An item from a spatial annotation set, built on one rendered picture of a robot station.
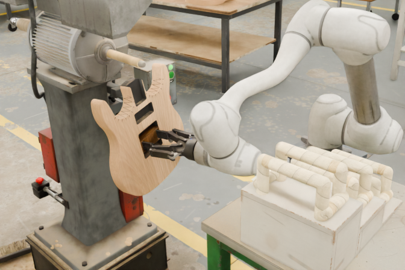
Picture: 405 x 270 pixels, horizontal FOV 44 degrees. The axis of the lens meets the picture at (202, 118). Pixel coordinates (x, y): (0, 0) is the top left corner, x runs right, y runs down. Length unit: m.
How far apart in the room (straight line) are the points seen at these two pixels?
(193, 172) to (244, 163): 2.05
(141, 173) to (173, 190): 1.60
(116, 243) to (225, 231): 1.09
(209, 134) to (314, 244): 0.39
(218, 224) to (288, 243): 0.26
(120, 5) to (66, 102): 0.65
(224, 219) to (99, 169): 0.95
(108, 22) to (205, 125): 0.48
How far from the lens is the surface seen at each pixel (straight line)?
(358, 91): 1.89
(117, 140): 1.59
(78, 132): 2.17
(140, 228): 2.53
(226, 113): 1.37
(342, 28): 1.66
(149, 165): 1.73
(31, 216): 3.28
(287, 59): 1.65
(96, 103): 1.52
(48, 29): 2.06
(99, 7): 1.62
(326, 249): 1.24
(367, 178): 1.41
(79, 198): 2.35
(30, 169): 3.78
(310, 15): 1.72
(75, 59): 1.90
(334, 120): 2.17
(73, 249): 2.46
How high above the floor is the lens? 1.83
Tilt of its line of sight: 25 degrees down
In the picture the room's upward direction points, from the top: 2 degrees counter-clockwise
